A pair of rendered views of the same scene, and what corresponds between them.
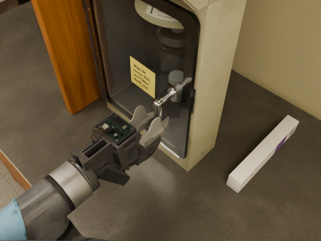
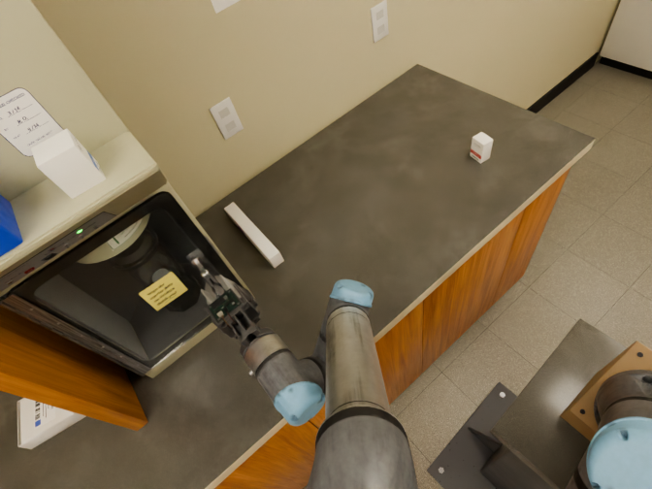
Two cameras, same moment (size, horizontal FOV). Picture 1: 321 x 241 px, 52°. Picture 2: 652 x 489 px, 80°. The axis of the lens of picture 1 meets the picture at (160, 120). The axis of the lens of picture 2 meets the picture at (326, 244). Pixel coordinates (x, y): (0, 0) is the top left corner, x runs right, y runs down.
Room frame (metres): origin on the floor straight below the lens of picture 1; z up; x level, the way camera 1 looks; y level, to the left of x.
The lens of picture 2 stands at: (0.01, 0.36, 1.82)
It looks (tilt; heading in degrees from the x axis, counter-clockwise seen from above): 54 degrees down; 292
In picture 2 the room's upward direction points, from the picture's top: 19 degrees counter-clockwise
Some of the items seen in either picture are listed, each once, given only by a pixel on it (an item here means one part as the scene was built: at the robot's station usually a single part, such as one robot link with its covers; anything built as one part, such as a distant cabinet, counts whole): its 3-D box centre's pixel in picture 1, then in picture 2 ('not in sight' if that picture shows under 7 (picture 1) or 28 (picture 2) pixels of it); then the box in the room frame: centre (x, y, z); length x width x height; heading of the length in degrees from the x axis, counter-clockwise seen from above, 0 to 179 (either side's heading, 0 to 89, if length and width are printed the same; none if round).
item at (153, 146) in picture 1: (140, 148); (242, 301); (0.36, 0.04, 1.15); 0.09 x 0.05 x 0.02; 132
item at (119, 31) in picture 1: (137, 71); (154, 294); (0.54, 0.05, 1.19); 0.30 x 0.01 x 0.40; 46
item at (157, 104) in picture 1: (163, 111); (209, 277); (0.44, -0.01, 1.17); 0.05 x 0.03 x 0.10; 136
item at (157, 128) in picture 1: (155, 127); (225, 282); (0.40, 0.01, 1.17); 0.09 x 0.03 x 0.06; 132
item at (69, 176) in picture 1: (71, 181); (265, 355); (0.28, 0.15, 1.17); 0.08 x 0.05 x 0.08; 46
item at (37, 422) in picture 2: not in sight; (54, 407); (0.89, 0.25, 0.96); 0.16 x 0.12 x 0.04; 36
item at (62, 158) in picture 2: not in sight; (69, 164); (0.45, 0.03, 1.54); 0.05 x 0.05 x 0.06; 43
